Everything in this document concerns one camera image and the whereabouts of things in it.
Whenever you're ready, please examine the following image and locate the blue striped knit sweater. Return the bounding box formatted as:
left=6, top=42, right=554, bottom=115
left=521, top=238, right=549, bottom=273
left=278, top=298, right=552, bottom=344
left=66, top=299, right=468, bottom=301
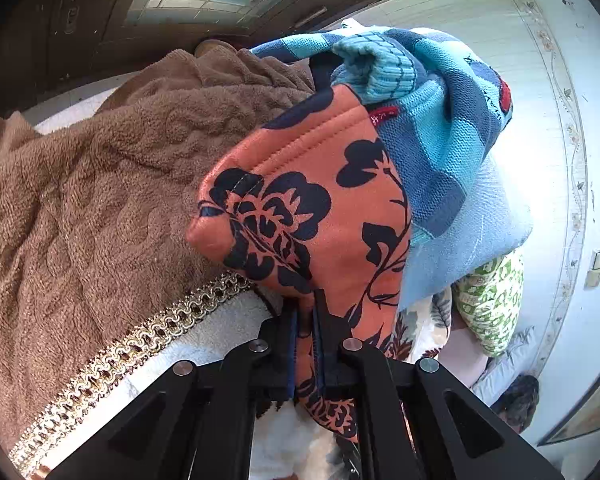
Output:
left=250, top=27, right=535, bottom=312

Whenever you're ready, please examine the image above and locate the wooden framed panel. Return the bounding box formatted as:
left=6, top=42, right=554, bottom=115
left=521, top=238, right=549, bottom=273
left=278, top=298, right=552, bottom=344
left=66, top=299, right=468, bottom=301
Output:
left=537, top=355, right=600, bottom=448

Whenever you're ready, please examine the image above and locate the brown fleece blanket gold trim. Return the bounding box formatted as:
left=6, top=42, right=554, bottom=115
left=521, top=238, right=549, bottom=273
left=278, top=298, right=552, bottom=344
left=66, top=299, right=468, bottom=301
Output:
left=0, top=45, right=317, bottom=477

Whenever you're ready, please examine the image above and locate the wall switch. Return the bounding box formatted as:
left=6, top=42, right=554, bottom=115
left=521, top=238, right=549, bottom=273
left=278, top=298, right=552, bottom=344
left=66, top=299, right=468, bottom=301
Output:
left=584, top=249, right=600, bottom=291

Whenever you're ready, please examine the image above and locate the grey pillow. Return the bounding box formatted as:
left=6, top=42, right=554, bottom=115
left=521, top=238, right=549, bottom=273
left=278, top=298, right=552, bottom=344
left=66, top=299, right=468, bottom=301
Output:
left=472, top=327, right=539, bottom=407

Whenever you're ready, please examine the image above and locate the dark wooden glazed door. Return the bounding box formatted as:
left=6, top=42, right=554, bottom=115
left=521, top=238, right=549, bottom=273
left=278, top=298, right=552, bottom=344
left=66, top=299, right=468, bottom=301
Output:
left=0, top=0, right=571, bottom=111

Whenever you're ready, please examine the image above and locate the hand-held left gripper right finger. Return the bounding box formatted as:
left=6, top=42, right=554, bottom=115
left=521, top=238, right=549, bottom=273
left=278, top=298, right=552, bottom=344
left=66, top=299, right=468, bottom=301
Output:
left=311, top=289, right=567, bottom=480

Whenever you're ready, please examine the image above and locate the orange floral garment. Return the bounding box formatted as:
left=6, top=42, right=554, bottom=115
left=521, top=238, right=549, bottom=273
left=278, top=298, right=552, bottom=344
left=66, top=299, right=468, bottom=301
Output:
left=186, top=85, right=414, bottom=444

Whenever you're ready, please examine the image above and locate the pink quilted sheet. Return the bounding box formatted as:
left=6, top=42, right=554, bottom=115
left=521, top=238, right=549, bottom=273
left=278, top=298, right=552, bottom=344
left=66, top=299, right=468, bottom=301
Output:
left=437, top=329, right=489, bottom=392

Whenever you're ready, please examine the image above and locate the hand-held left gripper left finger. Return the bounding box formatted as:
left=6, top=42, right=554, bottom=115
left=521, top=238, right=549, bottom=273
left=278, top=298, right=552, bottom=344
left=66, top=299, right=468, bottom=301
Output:
left=45, top=308, right=302, bottom=480

